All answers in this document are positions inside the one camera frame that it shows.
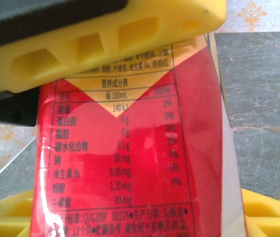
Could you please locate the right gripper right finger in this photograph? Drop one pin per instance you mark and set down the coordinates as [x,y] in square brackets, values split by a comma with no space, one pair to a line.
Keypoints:
[273,219]

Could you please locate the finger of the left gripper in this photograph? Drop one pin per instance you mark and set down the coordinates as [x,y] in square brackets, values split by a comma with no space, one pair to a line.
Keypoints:
[105,37]

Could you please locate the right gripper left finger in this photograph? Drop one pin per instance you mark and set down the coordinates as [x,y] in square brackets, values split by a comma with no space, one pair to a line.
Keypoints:
[6,217]

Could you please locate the amber bottle red label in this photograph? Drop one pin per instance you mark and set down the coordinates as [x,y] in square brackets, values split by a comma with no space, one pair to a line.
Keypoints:
[142,135]

